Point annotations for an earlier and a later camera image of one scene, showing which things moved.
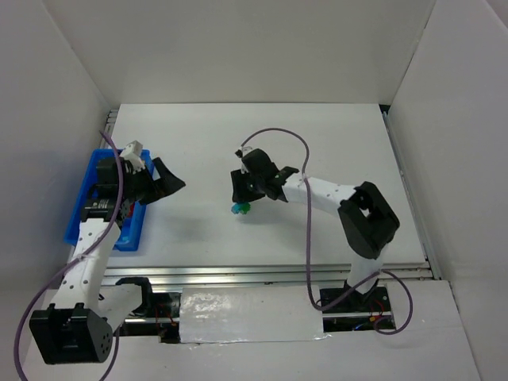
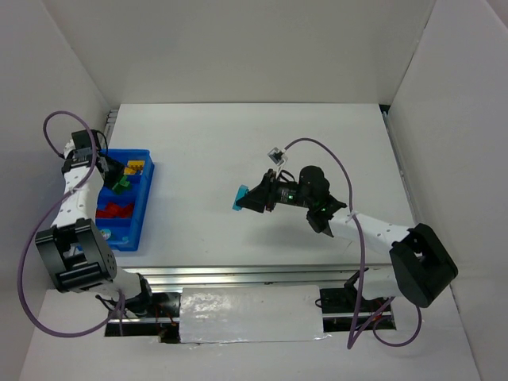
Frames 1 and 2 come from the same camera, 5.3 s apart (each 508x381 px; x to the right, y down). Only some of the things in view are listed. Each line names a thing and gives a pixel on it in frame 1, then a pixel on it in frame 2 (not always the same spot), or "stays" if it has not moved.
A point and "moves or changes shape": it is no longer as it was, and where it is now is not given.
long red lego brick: [131, 210] moves or changes shape
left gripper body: [150, 184] to [113, 171]
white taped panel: [250, 313] stays
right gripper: [246, 184] to [270, 191]
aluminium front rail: [409, 271] stays
